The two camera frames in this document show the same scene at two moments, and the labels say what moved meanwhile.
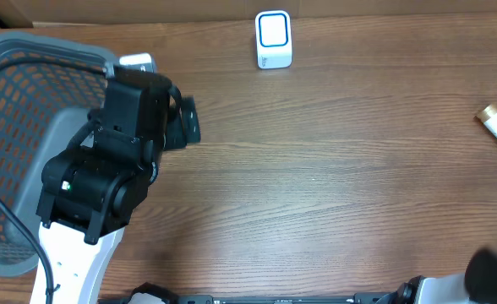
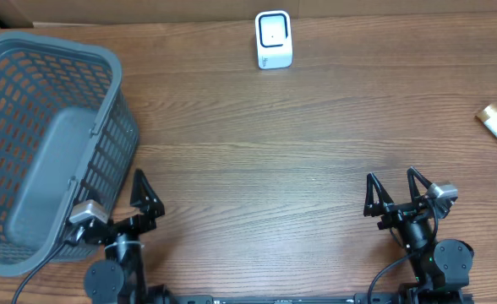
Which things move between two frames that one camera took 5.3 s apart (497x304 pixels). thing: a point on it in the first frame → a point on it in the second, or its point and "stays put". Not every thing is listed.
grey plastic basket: x=35 y=91 stays put
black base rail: x=359 y=298 stays put
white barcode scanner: x=274 y=39 stays put
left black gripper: x=179 y=134 → x=149 y=222
